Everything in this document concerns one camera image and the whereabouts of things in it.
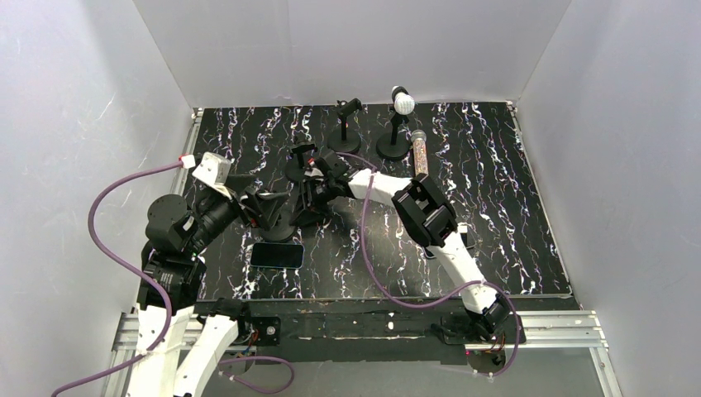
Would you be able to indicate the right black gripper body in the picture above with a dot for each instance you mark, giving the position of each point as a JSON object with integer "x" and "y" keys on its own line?
{"x": 316, "y": 194}

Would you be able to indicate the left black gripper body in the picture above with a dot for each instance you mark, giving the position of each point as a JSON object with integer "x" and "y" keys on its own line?
{"x": 247, "y": 204}

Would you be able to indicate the black phone stand front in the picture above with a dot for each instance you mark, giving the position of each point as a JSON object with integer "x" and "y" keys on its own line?
{"x": 277, "y": 227}

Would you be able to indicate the black phone stand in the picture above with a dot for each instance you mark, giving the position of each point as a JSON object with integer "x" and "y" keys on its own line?
{"x": 277, "y": 227}
{"x": 297, "y": 165}

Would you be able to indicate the black phone blue edge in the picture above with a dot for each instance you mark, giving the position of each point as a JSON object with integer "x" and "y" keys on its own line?
{"x": 277, "y": 255}

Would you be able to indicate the black phone silver edge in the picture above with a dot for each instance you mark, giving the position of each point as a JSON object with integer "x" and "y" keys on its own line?
{"x": 465, "y": 235}

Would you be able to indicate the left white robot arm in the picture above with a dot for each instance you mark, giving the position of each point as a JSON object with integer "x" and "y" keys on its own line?
{"x": 181, "y": 348}

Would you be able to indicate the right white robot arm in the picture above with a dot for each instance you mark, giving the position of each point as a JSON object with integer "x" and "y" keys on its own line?
{"x": 426, "y": 215}

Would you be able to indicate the black stand back middle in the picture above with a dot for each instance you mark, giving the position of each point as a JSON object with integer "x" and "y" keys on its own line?
{"x": 344, "y": 139}

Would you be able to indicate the black microphone stand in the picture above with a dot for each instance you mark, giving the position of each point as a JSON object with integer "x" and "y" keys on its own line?
{"x": 393, "y": 146}

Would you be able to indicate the glitter microphone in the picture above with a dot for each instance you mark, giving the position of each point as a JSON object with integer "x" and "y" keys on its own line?
{"x": 419, "y": 152}

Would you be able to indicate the white microphone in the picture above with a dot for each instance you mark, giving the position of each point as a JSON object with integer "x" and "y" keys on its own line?
{"x": 403, "y": 102}

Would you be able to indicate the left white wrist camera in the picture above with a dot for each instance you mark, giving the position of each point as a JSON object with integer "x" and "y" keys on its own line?
{"x": 212, "y": 170}

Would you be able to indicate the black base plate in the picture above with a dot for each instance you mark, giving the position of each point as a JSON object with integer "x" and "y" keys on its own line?
{"x": 355, "y": 330}

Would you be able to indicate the aluminium frame rail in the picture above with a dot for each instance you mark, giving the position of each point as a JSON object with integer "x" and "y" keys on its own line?
{"x": 177, "y": 234}

